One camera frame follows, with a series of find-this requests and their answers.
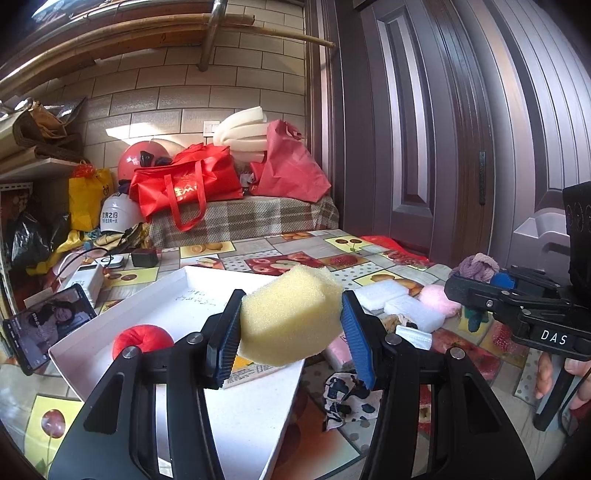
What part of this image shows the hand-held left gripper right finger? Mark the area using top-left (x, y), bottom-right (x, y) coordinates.
top-left (341, 291), bottom-right (536, 480)

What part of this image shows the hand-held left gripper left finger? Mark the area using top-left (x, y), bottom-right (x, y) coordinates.
top-left (48, 289), bottom-right (246, 480)

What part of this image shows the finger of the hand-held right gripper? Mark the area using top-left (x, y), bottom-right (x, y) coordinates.
top-left (490, 266), bottom-right (570, 300)
top-left (444, 274), bottom-right (527, 318)

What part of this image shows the green and yellow scouring sponge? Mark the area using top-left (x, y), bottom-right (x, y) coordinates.
top-left (464, 307), bottom-right (492, 330)

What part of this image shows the purple scrunchie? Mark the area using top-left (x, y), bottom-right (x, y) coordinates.
top-left (451, 253), bottom-right (501, 283)

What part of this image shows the pink fluffy puff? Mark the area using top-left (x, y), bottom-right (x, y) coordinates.
top-left (418, 284), bottom-right (462, 317)

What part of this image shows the yellow tissue packet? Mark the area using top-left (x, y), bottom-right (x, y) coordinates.
top-left (224, 355), bottom-right (278, 389)

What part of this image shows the white towel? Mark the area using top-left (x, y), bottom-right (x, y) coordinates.
top-left (394, 324), bottom-right (433, 350)

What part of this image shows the white tray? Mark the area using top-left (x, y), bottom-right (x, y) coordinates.
top-left (48, 265), bottom-right (305, 480)

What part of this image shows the black and white patterned scrunchie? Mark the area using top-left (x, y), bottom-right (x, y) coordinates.
top-left (322, 371), bottom-right (384, 432)

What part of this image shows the yellow foam sponge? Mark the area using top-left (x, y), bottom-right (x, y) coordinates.
top-left (238, 265), bottom-right (345, 365)

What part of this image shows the red plush scrunchie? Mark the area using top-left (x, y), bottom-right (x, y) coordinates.
top-left (112, 324), bottom-right (175, 361)

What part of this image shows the person's right hand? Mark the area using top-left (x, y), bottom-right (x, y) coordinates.
top-left (534, 352), bottom-right (591, 411)

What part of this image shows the pink tissue packet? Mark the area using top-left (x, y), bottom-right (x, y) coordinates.
top-left (323, 335), bottom-right (358, 372)

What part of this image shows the white foam sponge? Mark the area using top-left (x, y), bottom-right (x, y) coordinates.
top-left (355, 279), bottom-right (409, 311)
top-left (383, 295), bottom-right (446, 333)

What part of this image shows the red packet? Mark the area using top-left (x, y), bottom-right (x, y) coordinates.
top-left (360, 234), bottom-right (435, 271)

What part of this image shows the fruit print tablecloth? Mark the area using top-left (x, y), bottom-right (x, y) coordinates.
top-left (0, 228), bottom-right (591, 480)

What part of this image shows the plaid cloth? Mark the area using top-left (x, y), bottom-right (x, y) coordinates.
top-left (150, 194), bottom-right (340, 250)

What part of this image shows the white power bank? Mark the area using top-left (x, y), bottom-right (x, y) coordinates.
top-left (55, 264), bottom-right (103, 308)

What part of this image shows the brown door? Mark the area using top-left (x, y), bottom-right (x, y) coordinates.
top-left (323, 0), bottom-right (591, 278)

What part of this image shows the red tote bag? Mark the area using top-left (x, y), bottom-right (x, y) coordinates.
top-left (129, 143), bottom-right (245, 232)

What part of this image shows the white helmet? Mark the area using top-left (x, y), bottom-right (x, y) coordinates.
top-left (100, 194), bottom-right (146, 234)

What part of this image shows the red nonwoven bag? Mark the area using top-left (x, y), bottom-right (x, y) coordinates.
top-left (252, 119), bottom-right (332, 203)

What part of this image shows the black smartphone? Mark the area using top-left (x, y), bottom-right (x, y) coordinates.
top-left (2, 284), bottom-right (98, 376)

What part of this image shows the yellow bag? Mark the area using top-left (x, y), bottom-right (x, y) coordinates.
top-left (69, 161), bottom-right (115, 232)

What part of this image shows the red helmet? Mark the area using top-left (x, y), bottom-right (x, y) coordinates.
top-left (116, 140), bottom-right (174, 185)

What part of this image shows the white foam roll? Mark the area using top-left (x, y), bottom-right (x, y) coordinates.
top-left (213, 105), bottom-right (277, 163)

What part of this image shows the black plastic bag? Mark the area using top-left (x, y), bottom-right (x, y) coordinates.
top-left (11, 211), bottom-right (70, 271)

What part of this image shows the metal pipe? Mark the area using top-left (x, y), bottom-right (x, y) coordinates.
top-left (199, 0), bottom-right (228, 72)

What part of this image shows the bundle of bamboo poles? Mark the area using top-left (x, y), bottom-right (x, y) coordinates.
top-left (0, 11), bottom-right (337, 95)

